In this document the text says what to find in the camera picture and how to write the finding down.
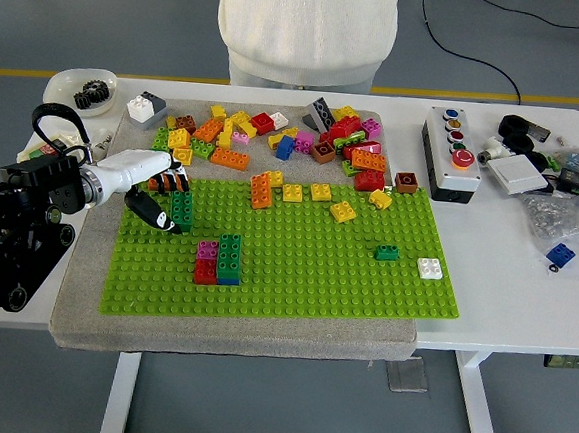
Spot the white pipe fitting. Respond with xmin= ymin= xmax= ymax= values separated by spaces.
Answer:
xmin=476 ymin=135 xmax=515 ymax=168

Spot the white push-button control box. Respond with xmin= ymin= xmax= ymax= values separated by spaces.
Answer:
xmin=415 ymin=105 xmax=488 ymax=206

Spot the person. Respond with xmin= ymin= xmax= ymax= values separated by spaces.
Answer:
xmin=212 ymin=0 xmax=402 ymax=99

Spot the dark clear plastic case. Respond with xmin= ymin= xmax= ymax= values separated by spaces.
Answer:
xmin=523 ymin=119 xmax=553 ymax=144

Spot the grey floor plate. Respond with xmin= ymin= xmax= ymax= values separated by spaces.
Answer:
xmin=383 ymin=357 xmax=433 ymax=395

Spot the white wall switch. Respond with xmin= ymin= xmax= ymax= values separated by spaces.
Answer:
xmin=485 ymin=152 xmax=552 ymax=199

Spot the white switch box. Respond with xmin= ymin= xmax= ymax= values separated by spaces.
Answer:
xmin=16 ymin=127 xmax=84 ymax=169

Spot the magenta square toy brick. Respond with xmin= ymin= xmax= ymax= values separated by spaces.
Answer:
xmin=359 ymin=117 xmax=383 ymax=140
xmin=293 ymin=130 xmax=316 ymax=155

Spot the grey-brown felt mat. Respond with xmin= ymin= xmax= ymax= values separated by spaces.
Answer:
xmin=46 ymin=87 xmax=437 ymax=378

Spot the dark green long toy brick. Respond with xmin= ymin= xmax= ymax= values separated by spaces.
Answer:
xmin=168 ymin=190 xmax=196 ymax=233
xmin=216 ymin=232 xmax=244 ymax=280

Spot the table height control panel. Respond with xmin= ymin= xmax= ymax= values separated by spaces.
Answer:
xmin=542 ymin=351 xmax=579 ymax=371

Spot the white and grey block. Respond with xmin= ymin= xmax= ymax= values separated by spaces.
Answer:
xmin=124 ymin=88 xmax=170 ymax=134

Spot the yellow square toy brick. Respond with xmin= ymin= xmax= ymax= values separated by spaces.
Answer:
xmin=167 ymin=127 xmax=192 ymax=150
xmin=327 ymin=198 xmax=358 ymax=226
xmin=309 ymin=181 xmax=333 ymax=203
xmin=171 ymin=146 xmax=196 ymax=167
xmin=281 ymin=181 xmax=305 ymax=202

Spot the small dark green toy brick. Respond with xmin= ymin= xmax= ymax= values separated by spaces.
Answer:
xmin=373 ymin=242 xmax=401 ymax=262

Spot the white plastic tray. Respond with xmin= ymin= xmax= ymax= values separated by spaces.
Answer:
xmin=41 ymin=64 xmax=119 ymax=121

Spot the grey sloped toy brick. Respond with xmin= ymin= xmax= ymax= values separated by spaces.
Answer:
xmin=299 ymin=95 xmax=339 ymax=132

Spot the black tape roll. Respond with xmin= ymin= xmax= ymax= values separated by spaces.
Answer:
xmin=498 ymin=114 xmax=529 ymax=138
xmin=503 ymin=131 xmax=537 ymax=156
xmin=523 ymin=150 xmax=551 ymax=173

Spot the white square toy brick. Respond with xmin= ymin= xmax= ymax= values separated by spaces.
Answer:
xmin=414 ymin=256 xmax=445 ymax=282

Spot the brown square toy brick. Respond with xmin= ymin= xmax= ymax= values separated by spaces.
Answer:
xmin=310 ymin=140 xmax=337 ymax=165
xmin=394 ymin=170 xmax=420 ymax=195

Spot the red curved toy brick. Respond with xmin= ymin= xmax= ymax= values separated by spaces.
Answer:
xmin=341 ymin=137 xmax=383 ymax=162

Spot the orange long toy brick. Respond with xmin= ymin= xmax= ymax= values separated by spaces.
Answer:
xmin=208 ymin=146 xmax=252 ymax=172
xmin=348 ymin=148 xmax=390 ymax=174
xmin=146 ymin=173 xmax=192 ymax=195
xmin=247 ymin=169 xmax=275 ymax=210

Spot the clear bag of screws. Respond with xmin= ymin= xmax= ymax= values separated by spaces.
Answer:
xmin=515 ymin=189 xmax=579 ymax=260

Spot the black gear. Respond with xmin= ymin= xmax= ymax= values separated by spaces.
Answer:
xmin=80 ymin=79 xmax=111 ymax=106
xmin=71 ymin=89 xmax=98 ymax=111

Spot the white table leg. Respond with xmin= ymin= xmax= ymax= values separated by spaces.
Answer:
xmin=99 ymin=350 xmax=143 ymax=433
xmin=447 ymin=349 xmax=513 ymax=433

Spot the red square toy brick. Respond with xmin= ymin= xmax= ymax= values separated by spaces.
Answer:
xmin=249 ymin=111 xmax=277 ymax=137
xmin=192 ymin=257 xmax=220 ymax=286

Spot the lime green studded baseplate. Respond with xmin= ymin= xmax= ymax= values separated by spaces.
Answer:
xmin=97 ymin=162 xmax=471 ymax=344

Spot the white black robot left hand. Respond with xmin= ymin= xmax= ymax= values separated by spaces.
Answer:
xmin=90 ymin=145 xmax=194 ymax=235

